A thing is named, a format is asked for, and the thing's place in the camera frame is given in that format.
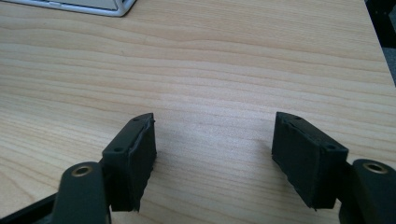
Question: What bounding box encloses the black metal stand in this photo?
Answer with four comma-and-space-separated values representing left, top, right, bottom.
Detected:
363, 0, 396, 49

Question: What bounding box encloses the white tray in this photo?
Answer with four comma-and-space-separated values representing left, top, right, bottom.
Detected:
1, 0, 138, 18

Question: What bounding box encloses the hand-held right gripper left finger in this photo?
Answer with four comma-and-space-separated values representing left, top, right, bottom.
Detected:
101, 112, 158, 213

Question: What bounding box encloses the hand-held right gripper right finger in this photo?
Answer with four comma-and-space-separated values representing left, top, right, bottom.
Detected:
271, 111, 349, 211

